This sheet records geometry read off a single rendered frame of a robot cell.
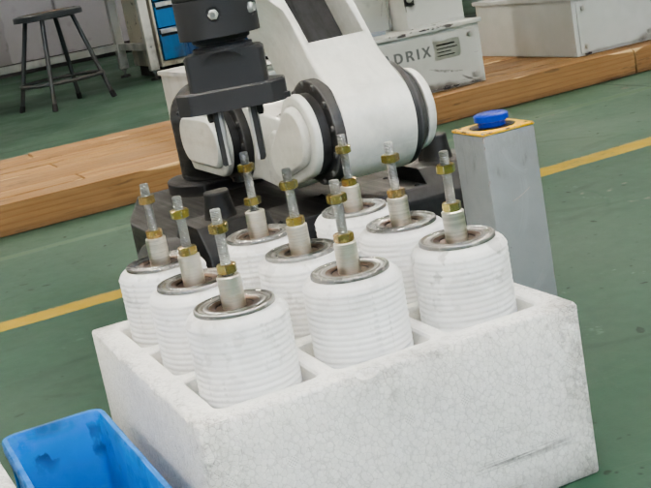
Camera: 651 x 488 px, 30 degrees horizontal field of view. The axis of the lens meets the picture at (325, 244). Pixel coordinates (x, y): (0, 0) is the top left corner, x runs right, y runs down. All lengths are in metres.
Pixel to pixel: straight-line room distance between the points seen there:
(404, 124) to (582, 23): 2.27
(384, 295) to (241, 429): 0.18
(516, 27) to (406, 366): 3.02
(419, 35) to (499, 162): 2.15
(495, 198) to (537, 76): 2.26
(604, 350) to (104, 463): 0.64
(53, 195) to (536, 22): 1.68
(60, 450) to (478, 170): 0.56
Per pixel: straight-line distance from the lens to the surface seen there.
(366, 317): 1.11
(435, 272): 1.16
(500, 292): 1.18
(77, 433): 1.33
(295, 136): 1.59
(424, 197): 1.75
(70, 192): 3.10
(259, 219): 1.35
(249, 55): 1.31
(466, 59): 3.60
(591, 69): 3.76
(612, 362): 1.53
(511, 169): 1.41
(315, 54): 1.62
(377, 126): 1.57
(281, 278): 1.22
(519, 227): 1.42
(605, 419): 1.37
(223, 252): 1.09
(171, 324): 1.19
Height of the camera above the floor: 0.55
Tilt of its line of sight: 14 degrees down
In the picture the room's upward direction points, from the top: 11 degrees counter-clockwise
